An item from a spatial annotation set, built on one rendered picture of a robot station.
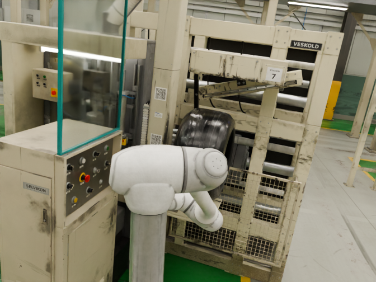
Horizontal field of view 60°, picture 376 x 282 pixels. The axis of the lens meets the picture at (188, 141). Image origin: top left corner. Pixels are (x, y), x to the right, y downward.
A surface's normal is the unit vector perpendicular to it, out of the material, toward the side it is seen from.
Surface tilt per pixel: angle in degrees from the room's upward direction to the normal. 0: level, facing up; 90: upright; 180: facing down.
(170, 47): 90
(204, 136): 52
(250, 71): 90
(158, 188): 89
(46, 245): 90
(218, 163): 57
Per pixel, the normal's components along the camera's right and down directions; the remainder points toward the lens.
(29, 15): -0.11, 0.28
